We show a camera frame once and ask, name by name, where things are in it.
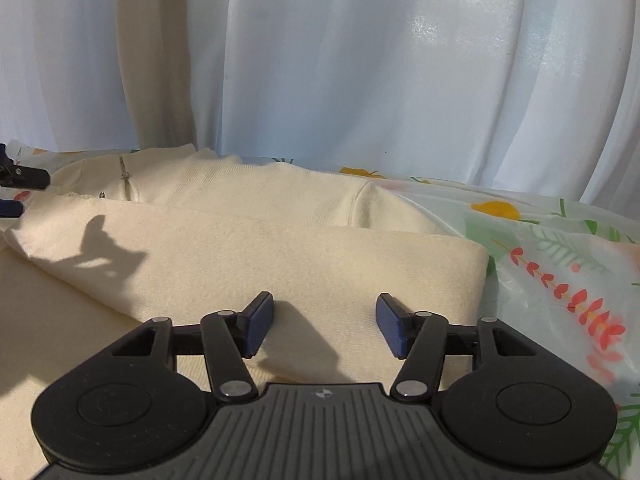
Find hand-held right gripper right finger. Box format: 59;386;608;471
375;292;539;404

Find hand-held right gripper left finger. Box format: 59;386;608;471
112;291;276;404

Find cream knit sweater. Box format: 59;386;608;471
0;142;490;466

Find white curtain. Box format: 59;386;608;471
0;0;640;207

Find floral plastic tablecloth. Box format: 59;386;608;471
0;140;640;472

